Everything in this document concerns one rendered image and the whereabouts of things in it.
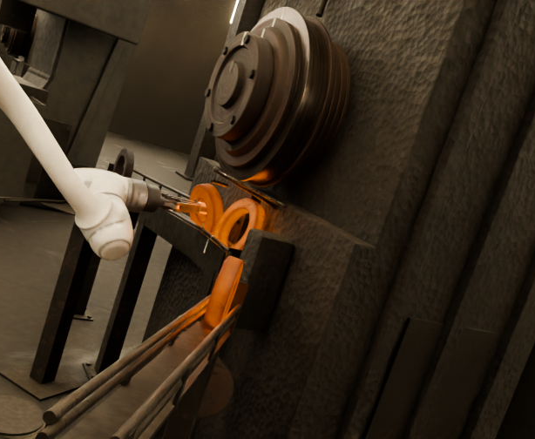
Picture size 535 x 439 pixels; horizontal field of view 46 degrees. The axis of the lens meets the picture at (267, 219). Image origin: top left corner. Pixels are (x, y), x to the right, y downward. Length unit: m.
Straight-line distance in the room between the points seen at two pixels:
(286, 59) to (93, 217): 0.59
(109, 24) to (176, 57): 7.94
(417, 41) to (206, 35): 10.94
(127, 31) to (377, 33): 2.86
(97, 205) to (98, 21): 2.78
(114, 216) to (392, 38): 0.78
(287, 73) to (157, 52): 10.53
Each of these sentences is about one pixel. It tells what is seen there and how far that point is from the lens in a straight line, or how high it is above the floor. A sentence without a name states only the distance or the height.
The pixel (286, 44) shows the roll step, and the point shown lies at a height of 1.25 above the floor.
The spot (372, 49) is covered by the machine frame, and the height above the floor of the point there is 1.30.
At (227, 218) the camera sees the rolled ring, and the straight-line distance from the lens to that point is 1.79.
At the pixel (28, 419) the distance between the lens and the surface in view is 1.07.
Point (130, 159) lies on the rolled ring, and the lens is 2.70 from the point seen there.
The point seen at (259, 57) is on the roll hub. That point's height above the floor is 1.19.
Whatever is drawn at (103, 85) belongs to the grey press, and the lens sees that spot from 4.55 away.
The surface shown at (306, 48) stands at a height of 1.25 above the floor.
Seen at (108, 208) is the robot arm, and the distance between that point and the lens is 1.56.
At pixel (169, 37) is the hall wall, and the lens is 12.13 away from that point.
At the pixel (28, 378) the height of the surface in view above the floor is 0.01.
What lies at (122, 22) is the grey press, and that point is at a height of 1.36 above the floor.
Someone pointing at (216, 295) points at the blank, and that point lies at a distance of 1.21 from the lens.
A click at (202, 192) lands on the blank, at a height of 0.80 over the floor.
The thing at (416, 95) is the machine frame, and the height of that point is 1.21.
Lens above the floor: 1.05
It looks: 8 degrees down
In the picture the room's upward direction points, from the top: 19 degrees clockwise
